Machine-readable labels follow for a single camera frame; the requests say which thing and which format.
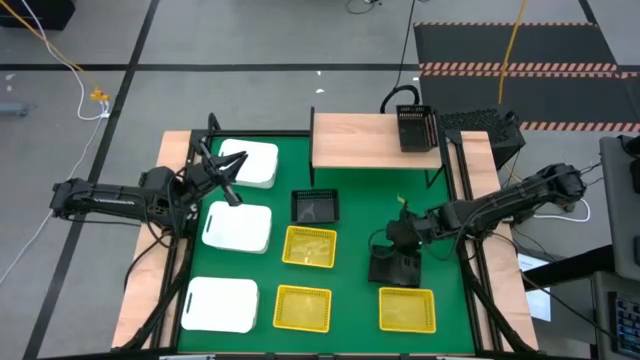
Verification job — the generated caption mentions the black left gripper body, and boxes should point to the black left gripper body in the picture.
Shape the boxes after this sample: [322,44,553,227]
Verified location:
[186,140,244,208]

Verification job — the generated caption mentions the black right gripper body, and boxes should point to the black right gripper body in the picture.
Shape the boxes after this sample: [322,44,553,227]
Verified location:
[386,208,434,252]

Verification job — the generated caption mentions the white plastic handled bin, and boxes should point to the white plastic handled bin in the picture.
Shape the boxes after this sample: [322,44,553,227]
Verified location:
[218,138,280,190]
[180,275,261,335]
[201,200,274,255]

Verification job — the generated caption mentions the black plastic mesh basket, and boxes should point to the black plastic mesh basket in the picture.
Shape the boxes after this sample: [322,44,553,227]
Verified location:
[367,243,423,289]
[395,103,439,154]
[290,188,341,225]

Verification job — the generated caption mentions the yellow plastic mesh basket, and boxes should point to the yellow plastic mesh basket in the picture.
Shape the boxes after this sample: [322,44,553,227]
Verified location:
[378,286,438,335]
[281,224,339,270]
[272,284,334,334]

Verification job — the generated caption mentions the wooden shelf with black legs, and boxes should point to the wooden shelf with black legs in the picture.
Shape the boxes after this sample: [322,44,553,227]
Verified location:
[308,105,447,189]

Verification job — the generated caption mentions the green table mat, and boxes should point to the green table mat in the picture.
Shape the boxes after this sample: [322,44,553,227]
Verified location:
[176,134,477,354]

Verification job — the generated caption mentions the black perforated box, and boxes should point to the black perforated box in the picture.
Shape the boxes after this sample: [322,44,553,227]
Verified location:
[438,106,528,169]

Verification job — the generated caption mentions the white paper sheet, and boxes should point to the white paper sheet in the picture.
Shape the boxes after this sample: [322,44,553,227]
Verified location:
[516,252,553,323]

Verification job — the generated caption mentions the black desk edge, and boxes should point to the black desk edge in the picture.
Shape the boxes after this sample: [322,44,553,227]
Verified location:
[521,243,617,290]

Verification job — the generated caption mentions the grey metal cabinet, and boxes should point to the grey metal cabinet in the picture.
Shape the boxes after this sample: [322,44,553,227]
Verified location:
[598,133,640,282]

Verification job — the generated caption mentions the black hazard-striped floor mat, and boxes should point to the black hazard-striped floor mat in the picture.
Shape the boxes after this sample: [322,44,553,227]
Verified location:
[413,21,640,134]

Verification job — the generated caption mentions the black floor box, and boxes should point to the black floor box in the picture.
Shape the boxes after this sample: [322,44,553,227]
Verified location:
[0,0,77,32]

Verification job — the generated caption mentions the grey control panel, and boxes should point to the grey control panel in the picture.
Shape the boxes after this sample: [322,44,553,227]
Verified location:
[591,272,640,360]

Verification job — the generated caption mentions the long white cable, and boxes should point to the long white cable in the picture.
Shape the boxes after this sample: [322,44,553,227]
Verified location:
[0,0,112,287]

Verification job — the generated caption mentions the short white cable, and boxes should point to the short white cable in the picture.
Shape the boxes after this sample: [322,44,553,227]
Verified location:
[531,197,592,224]

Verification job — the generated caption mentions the black looped cable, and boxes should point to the black looped cable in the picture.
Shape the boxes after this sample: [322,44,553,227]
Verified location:
[379,0,422,116]

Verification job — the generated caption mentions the thin yellow floor cable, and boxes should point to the thin yellow floor cable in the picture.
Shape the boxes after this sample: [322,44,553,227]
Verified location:
[0,0,100,94]

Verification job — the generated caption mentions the long yellow cable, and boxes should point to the long yellow cable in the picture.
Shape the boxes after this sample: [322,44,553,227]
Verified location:
[497,0,527,105]

